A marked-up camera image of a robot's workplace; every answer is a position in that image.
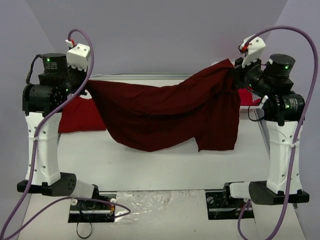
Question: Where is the dark maroon t shirt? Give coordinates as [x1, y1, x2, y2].
[86, 59, 241, 152]

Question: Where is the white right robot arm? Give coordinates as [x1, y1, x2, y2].
[221, 53, 310, 207]

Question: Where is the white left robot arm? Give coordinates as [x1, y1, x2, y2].
[17, 50, 101, 209]

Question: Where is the crimson pink t shirt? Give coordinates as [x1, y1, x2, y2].
[238, 88, 261, 107]

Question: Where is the folded red t shirt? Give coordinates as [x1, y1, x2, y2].
[58, 96, 107, 134]

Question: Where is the white plastic laundry basket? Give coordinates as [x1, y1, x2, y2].
[202, 59, 261, 110]

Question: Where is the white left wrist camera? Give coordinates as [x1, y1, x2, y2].
[65, 39, 91, 72]

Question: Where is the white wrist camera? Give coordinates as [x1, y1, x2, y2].
[238, 37, 266, 68]
[65, 39, 91, 72]

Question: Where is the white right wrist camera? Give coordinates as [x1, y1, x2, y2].
[238, 37, 266, 68]

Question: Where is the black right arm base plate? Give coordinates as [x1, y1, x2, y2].
[205, 189, 246, 221]

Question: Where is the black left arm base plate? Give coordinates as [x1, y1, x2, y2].
[68, 199, 115, 223]

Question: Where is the thin black cable loop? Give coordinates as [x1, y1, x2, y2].
[76, 219, 93, 239]

